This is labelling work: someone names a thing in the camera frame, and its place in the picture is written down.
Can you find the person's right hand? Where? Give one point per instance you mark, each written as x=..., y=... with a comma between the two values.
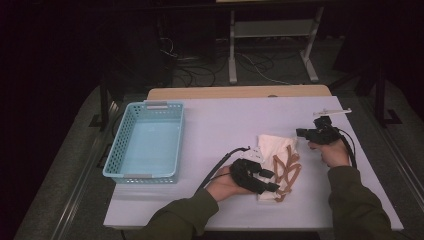
x=331, y=155

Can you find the black metal stand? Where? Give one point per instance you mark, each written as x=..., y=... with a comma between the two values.
x=104, y=100
x=380, y=96

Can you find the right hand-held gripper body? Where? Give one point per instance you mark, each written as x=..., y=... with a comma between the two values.
x=325, y=133

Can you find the person's left hand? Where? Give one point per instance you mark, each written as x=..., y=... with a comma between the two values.
x=225, y=185

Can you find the white metal desk frame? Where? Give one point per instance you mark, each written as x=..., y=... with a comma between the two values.
x=273, y=28

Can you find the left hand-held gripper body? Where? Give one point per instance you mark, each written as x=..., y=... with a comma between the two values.
x=245, y=176

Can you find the metal floor rail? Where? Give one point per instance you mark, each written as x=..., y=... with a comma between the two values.
x=80, y=190
x=400, y=166

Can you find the light blue plastic basket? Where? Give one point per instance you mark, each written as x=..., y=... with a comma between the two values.
x=146, y=146

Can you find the cream baby bodysuit brown trim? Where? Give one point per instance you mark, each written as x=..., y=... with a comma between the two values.
x=276, y=145

